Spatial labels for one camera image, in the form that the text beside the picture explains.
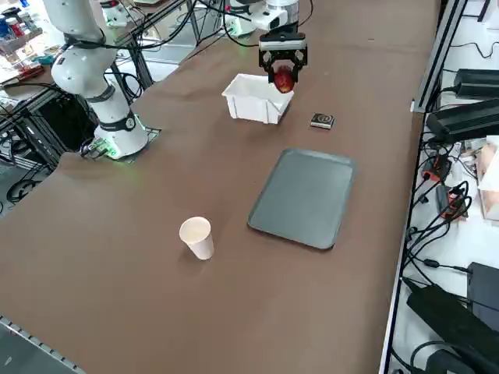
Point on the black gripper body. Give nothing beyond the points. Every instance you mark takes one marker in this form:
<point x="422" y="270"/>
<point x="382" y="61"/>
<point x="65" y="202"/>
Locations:
<point x="282" y="41"/>

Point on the red apple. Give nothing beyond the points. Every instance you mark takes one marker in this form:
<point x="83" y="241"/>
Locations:
<point x="284" y="81"/>

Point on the white plastic box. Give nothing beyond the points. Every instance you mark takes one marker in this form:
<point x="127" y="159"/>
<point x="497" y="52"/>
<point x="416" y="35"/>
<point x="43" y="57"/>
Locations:
<point x="249" y="105"/>

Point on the gray tray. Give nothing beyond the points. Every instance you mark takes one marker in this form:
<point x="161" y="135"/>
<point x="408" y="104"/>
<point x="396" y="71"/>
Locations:
<point x="304" y="195"/>

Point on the white cardboard box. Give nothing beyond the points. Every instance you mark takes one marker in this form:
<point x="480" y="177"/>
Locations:
<point x="489" y="195"/>

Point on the black box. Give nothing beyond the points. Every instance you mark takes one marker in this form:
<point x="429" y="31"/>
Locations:
<point x="485" y="280"/>

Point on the orange gray power strip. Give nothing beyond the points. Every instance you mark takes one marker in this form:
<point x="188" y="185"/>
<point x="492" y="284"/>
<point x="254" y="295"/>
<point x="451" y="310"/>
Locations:
<point x="436" y="167"/>

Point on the black power adapter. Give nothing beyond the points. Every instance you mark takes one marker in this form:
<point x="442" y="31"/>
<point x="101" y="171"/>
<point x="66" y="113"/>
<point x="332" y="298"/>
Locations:
<point x="479" y="83"/>
<point x="464" y="122"/>
<point x="440" y="315"/>

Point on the white paper cup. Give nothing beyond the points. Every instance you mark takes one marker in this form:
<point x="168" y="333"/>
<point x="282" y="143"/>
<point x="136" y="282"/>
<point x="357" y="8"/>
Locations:
<point x="199" y="241"/>

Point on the orange black plug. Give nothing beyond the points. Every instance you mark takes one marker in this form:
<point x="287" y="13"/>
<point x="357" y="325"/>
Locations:
<point x="456" y="206"/>

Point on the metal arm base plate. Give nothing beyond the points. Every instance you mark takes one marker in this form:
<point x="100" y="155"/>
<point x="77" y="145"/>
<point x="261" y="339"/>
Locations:
<point x="154" y="132"/>

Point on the aluminium camera post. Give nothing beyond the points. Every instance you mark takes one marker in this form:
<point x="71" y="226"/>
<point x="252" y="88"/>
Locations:
<point x="440" y="54"/>

